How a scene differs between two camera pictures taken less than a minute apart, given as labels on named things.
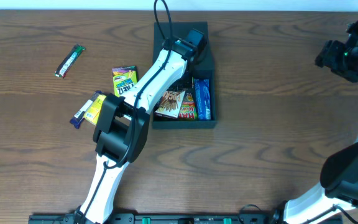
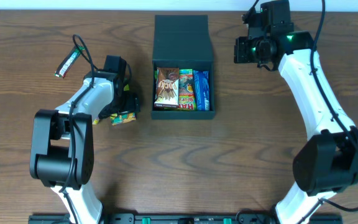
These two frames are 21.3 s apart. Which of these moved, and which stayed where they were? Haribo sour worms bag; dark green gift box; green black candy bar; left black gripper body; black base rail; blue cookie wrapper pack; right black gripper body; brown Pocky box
Moved: right black gripper body; Haribo sour worms bag; brown Pocky box; blue cookie wrapper pack; dark green gift box; left black gripper body
Stayed: green black candy bar; black base rail
